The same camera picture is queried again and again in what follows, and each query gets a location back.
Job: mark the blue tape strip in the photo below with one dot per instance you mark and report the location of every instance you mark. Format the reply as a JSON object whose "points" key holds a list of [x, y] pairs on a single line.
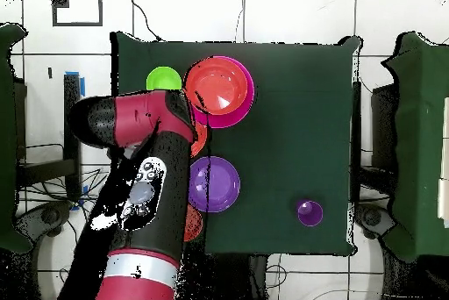
{"points": [[82, 86], [85, 189]]}

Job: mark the small orange bowl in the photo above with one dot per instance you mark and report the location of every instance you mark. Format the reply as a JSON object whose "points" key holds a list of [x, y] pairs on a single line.
{"points": [[193, 224]]}

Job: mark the large pink bowl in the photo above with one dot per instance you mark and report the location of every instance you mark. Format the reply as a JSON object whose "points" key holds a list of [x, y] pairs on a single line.
{"points": [[231, 121]]}

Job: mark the purple cup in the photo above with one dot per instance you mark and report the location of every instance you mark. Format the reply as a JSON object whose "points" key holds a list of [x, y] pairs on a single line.
{"points": [[310, 215]]}

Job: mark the black metal stand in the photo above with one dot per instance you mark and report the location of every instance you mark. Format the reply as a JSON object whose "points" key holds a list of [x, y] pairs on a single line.
{"points": [[72, 86], [356, 121]]}

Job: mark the dark green tablecloth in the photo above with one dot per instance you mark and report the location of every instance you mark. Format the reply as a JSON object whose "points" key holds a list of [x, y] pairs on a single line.
{"points": [[298, 121]]}

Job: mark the large orange bowl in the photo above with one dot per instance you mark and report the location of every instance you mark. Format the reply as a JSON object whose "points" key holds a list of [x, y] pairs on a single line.
{"points": [[200, 138], [217, 82]]}

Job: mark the small green bowl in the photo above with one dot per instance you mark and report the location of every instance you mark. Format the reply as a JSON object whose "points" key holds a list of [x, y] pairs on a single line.
{"points": [[163, 77]]}

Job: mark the green cloth covered table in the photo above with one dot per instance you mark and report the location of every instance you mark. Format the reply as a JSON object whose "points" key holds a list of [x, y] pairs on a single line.
{"points": [[421, 138], [8, 138]]}

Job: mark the black tape square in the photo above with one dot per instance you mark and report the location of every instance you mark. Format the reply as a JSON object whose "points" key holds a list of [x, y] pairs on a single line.
{"points": [[77, 24]]}

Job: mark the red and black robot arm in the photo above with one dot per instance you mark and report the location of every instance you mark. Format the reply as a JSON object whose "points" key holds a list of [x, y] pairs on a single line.
{"points": [[140, 114]]}

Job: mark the purple bowl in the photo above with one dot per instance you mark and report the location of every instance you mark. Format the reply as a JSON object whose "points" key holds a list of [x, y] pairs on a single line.
{"points": [[221, 184]]}

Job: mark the gray pedestal leg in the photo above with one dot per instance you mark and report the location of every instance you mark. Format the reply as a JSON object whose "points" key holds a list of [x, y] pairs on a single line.
{"points": [[372, 216], [45, 215]]}

